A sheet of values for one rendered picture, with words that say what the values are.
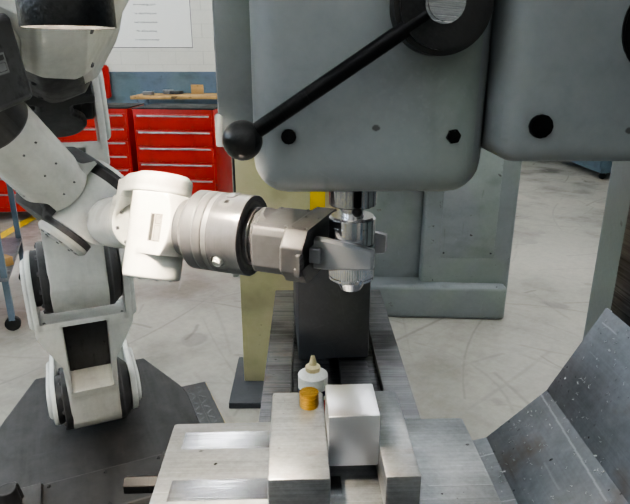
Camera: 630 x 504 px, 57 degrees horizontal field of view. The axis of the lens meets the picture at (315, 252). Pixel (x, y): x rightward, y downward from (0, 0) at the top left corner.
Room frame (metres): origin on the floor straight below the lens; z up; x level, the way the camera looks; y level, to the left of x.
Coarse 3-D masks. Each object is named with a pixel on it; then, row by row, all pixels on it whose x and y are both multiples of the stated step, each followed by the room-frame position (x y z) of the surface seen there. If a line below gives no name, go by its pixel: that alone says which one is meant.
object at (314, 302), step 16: (320, 272) 0.87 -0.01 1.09; (304, 288) 0.86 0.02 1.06; (320, 288) 0.87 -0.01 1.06; (336, 288) 0.87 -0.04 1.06; (368, 288) 0.87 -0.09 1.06; (304, 304) 0.86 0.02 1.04; (320, 304) 0.87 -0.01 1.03; (336, 304) 0.87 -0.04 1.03; (352, 304) 0.87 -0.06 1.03; (368, 304) 0.87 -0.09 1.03; (304, 320) 0.86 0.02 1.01; (320, 320) 0.87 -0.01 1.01; (336, 320) 0.87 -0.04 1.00; (352, 320) 0.87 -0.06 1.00; (368, 320) 0.87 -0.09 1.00; (304, 336) 0.86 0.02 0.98; (320, 336) 0.87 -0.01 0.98; (336, 336) 0.87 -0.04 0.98; (352, 336) 0.87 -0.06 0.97; (368, 336) 0.87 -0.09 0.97; (304, 352) 0.86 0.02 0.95; (320, 352) 0.87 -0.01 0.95; (336, 352) 0.87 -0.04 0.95; (352, 352) 0.87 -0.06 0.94
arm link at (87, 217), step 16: (96, 176) 0.83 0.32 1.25; (112, 176) 0.83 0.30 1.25; (96, 192) 0.81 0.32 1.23; (112, 192) 0.82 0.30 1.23; (64, 208) 0.79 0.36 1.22; (80, 208) 0.80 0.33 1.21; (96, 208) 0.76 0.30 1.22; (64, 224) 0.78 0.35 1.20; (80, 224) 0.79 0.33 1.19; (96, 224) 0.74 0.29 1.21; (96, 240) 0.77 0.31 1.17; (112, 240) 0.71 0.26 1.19
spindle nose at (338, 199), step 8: (336, 192) 0.54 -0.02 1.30; (344, 192) 0.54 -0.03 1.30; (352, 192) 0.54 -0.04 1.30; (368, 192) 0.54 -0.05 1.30; (376, 192) 0.55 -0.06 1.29; (336, 200) 0.54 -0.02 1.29; (344, 200) 0.54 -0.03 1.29; (352, 200) 0.54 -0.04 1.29; (368, 200) 0.54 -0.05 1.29; (376, 200) 0.55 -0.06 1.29; (344, 208) 0.54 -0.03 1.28; (352, 208) 0.54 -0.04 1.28; (368, 208) 0.54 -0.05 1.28
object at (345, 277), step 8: (336, 232) 0.54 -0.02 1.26; (344, 232) 0.54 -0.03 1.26; (352, 232) 0.54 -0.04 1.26; (360, 232) 0.54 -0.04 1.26; (368, 232) 0.54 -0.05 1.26; (344, 240) 0.54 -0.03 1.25; (352, 240) 0.54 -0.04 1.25; (360, 240) 0.54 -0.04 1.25; (368, 240) 0.54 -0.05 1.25; (336, 272) 0.54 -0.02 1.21; (344, 272) 0.54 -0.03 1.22; (352, 272) 0.54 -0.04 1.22; (360, 272) 0.54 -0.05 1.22; (368, 272) 0.54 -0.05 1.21; (336, 280) 0.54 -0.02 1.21; (344, 280) 0.54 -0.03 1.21; (352, 280) 0.54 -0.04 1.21; (360, 280) 0.54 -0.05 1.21; (368, 280) 0.54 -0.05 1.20
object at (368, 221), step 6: (330, 216) 0.56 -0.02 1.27; (336, 216) 0.55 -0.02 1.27; (342, 216) 0.55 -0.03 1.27; (366, 216) 0.55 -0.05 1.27; (372, 216) 0.55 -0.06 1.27; (330, 222) 0.55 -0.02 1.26; (336, 222) 0.54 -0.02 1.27; (342, 222) 0.54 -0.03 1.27; (348, 222) 0.54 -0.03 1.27; (354, 222) 0.54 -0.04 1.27; (360, 222) 0.54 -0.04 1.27; (366, 222) 0.54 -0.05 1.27; (372, 222) 0.55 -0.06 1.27; (336, 228) 0.54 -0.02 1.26; (342, 228) 0.54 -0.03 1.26; (348, 228) 0.54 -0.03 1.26; (354, 228) 0.54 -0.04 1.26; (360, 228) 0.54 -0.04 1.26; (366, 228) 0.54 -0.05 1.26
